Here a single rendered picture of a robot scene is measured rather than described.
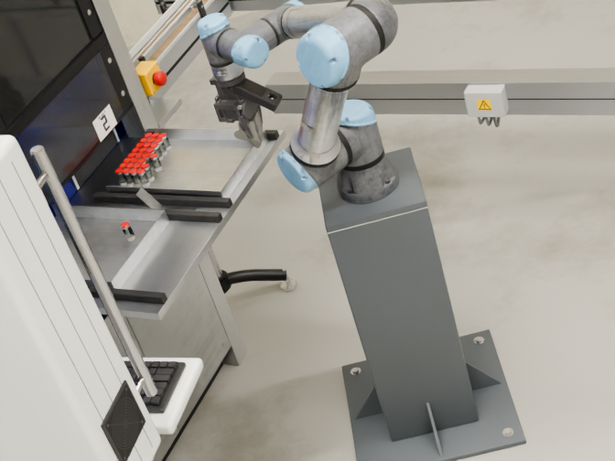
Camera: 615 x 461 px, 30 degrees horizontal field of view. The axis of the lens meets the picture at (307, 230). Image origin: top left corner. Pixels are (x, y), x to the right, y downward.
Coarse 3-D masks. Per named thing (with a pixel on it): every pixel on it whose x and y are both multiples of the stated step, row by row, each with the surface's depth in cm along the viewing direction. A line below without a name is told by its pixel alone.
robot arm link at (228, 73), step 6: (210, 66) 274; (228, 66) 271; (234, 66) 272; (240, 66) 274; (216, 72) 273; (222, 72) 273; (228, 72) 272; (234, 72) 273; (240, 72) 274; (216, 78) 275; (222, 78) 273; (228, 78) 273; (234, 78) 274
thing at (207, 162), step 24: (192, 144) 302; (216, 144) 299; (240, 144) 296; (264, 144) 293; (168, 168) 296; (192, 168) 293; (216, 168) 290; (240, 168) 282; (120, 192) 289; (168, 192) 282; (192, 192) 279; (216, 192) 276
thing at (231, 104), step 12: (216, 84) 278; (228, 84) 274; (216, 96) 281; (228, 96) 280; (240, 96) 278; (216, 108) 281; (228, 108) 279; (240, 108) 278; (252, 108) 281; (228, 120) 282
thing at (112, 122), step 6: (108, 108) 295; (102, 114) 293; (108, 114) 295; (96, 120) 291; (102, 120) 293; (108, 120) 295; (114, 120) 298; (96, 126) 291; (102, 126) 293; (96, 132) 291; (102, 132) 294; (108, 132) 296; (102, 138) 294
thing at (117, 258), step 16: (80, 208) 286; (96, 208) 283; (112, 208) 281; (80, 224) 285; (96, 224) 283; (112, 224) 282; (144, 224) 278; (160, 224) 273; (96, 240) 278; (112, 240) 276; (144, 240) 267; (96, 256) 272; (112, 256) 271; (128, 256) 269; (112, 272) 266; (128, 272) 263
